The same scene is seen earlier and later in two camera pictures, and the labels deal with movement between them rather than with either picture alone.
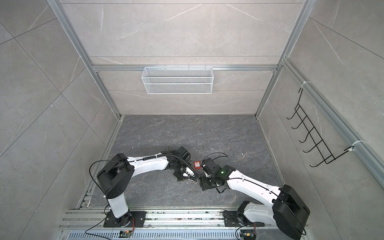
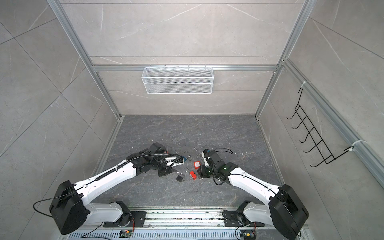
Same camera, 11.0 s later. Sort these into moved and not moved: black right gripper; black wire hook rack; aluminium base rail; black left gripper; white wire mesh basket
Moved: black left gripper; black right gripper
Not moved: black wire hook rack; white wire mesh basket; aluminium base rail
